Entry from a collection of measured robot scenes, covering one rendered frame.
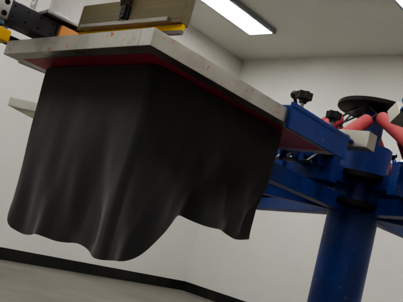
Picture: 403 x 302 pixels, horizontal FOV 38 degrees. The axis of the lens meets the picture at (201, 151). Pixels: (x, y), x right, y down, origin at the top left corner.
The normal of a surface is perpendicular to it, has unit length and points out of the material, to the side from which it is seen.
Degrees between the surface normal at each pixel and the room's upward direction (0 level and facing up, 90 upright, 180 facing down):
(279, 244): 90
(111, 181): 93
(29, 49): 90
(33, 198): 95
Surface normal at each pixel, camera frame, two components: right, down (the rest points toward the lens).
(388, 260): -0.65, -0.28
